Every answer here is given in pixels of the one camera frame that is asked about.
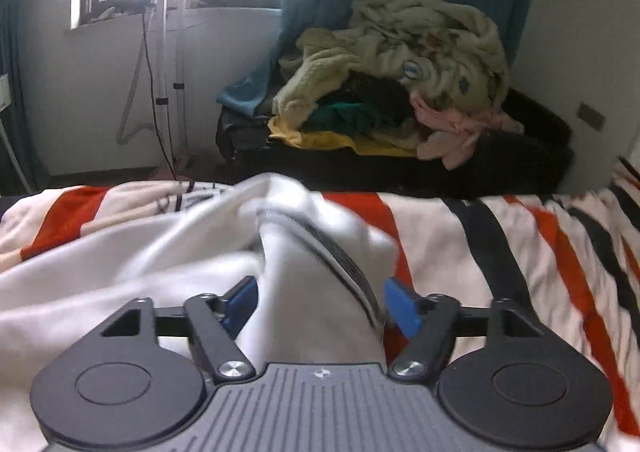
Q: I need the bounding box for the white garment steamer stand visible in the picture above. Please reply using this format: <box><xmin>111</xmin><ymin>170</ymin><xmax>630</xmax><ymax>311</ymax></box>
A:
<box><xmin>116</xmin><ymin>0</ymin><xmax>202</xmax><ymax>183</ymax></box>

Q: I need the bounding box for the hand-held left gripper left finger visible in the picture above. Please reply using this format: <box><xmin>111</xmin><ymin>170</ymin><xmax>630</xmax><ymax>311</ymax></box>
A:
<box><xmin>100</xmin><ymin>276</ymin><xmax>259</xmax><ymax>383</ymax></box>

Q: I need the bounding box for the black garment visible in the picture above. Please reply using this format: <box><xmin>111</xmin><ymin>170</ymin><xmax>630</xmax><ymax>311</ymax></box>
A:
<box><xmin>350</xmin><ymin>74</ymin><xmax>417</xmax><ymax>123</ymax></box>

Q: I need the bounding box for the pink garment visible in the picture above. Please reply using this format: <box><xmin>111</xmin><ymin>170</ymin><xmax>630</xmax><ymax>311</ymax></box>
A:
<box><xmin>410</xmin><ymin>94</ymin><xmax>526</xmax><ymax>171</ymax></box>

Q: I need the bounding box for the green garment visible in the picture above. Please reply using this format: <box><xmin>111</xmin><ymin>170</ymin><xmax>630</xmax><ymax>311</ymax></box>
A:
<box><xmin>307</xmin><ymin>102</ymin><xmax>387</xmax><ymax>139</ymax></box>

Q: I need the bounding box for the dark wall switch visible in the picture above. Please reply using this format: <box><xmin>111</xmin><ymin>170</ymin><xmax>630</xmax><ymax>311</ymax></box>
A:
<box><xmin>576</xmin><ymin>102</ymin><xmax>607</xmax><ymax>133</ymax></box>

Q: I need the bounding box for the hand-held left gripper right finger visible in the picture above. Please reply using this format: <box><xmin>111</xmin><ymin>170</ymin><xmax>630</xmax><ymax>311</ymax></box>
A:
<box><xmin>384</xmin><ymin>277</ymin><xmax>547</xmax><ymax>383</ymax></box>

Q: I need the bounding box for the orange black striped blanket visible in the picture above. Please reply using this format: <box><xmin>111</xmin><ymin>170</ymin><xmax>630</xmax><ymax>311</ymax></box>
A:
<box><xmin>0</xmin><ymin>159</ymin><xmax>640</xmax><ymax>452</ymax></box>

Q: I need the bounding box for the yellow garment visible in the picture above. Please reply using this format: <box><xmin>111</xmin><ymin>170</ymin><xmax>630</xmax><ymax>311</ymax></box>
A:
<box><xmin>267</xmin><ymin>117</ymin><xmax>419</xmax><ymax>159</ymax></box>

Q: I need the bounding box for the light blue cloth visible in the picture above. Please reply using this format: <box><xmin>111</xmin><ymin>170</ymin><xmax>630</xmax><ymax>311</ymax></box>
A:
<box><xmin>217</xmin><ymin>69</ymin><xmax>277</xmax><ymax>119</ymax></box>

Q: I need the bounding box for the white sweatshirt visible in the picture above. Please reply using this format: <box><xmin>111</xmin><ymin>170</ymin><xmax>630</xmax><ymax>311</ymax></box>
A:
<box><xmin>0</xmin><ymin>173</ymin><xmax>401</xmax><ymax>452</ymax></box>

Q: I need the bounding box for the pile of clothes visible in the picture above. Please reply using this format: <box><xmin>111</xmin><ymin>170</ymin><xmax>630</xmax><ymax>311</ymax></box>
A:
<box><xmin>272</xmin><ymin>0</ymin><xmax>511</xmax><ymax>133</ymax></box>

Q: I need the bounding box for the black sofa chair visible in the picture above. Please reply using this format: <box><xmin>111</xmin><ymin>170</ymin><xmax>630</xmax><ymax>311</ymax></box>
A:
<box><xmin>215</xmin><ymin>89</ymin><xmax>576</xmax><ymax>199</ymax></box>

